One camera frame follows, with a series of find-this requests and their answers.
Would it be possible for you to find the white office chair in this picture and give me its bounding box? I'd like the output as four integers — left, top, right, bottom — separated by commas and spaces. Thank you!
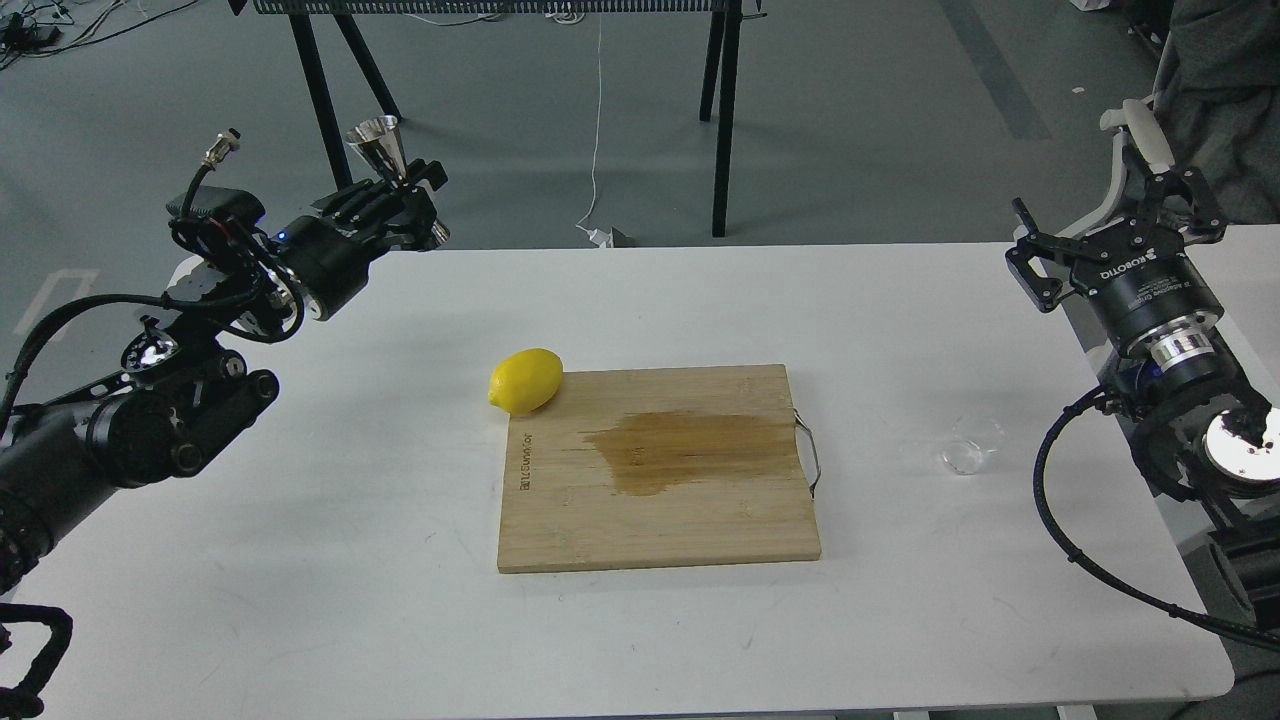
1065, 96, 1176, 238

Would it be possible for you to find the bamboo cutting board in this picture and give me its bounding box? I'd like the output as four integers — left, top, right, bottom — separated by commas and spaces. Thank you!
495, 364, 822, 574

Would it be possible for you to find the steel cocktail jigger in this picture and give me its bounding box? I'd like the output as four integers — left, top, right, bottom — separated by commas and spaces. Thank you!
344, 115, 451, 249

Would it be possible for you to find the white power cable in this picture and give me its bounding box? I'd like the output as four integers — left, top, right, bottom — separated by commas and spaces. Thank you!
573, 12, 635, 249

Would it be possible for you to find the white side table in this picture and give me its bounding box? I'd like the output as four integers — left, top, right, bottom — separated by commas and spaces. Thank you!
1189, 224, 1279, 405

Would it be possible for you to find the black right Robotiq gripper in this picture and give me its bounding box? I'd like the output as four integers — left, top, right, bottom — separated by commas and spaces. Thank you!
1005, 165, 1228, 359

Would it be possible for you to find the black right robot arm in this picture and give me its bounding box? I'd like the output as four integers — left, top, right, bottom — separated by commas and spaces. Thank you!
1005, 167, 1277, 652

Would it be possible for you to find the small clear glass cup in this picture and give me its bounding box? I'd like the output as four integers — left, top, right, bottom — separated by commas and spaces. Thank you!
940, 415, 1007, 477

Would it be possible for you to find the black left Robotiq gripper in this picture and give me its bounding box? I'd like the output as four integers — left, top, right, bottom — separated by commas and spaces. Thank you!
268, 160, 449, 322

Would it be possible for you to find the person in grey clothes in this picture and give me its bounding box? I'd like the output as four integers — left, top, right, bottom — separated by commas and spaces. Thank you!
1120, 1, 1279, 225

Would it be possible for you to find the black metal table frame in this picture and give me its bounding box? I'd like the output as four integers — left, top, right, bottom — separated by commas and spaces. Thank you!
228, 0, 769, 243

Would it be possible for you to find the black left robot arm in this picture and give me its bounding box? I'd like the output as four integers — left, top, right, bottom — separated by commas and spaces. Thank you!
1, 117, 449, 592

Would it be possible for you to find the yellow lemon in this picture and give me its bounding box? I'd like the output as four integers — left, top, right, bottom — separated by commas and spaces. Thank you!
486, 348, 564, 416

